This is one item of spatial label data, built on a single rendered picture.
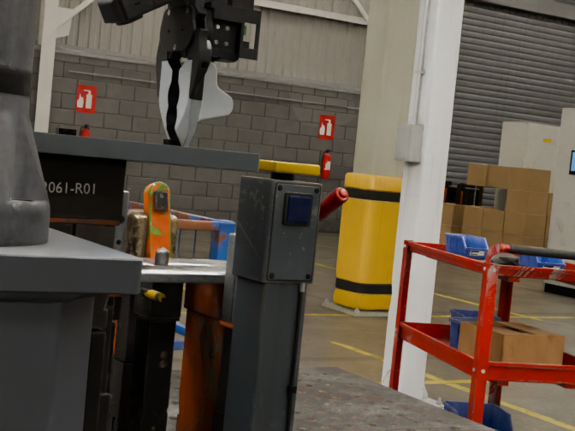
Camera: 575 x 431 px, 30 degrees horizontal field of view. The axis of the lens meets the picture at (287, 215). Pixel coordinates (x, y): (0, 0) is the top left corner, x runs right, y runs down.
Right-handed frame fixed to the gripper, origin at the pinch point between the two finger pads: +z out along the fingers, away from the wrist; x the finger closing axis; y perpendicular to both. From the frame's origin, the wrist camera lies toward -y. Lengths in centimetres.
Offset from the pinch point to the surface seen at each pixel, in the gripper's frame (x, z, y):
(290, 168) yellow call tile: -4.1, 2.4, 12.3
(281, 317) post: -4.0, 18.8, 13.1
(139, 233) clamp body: 46, 15, 20
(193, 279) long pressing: 23.1, 18.4, 17.1
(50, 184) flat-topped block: -5.4, 5.9, -15.3
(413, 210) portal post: 300, 20, 294
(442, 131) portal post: 296, -20, 304
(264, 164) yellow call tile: -1.9, 2.3, 10.4
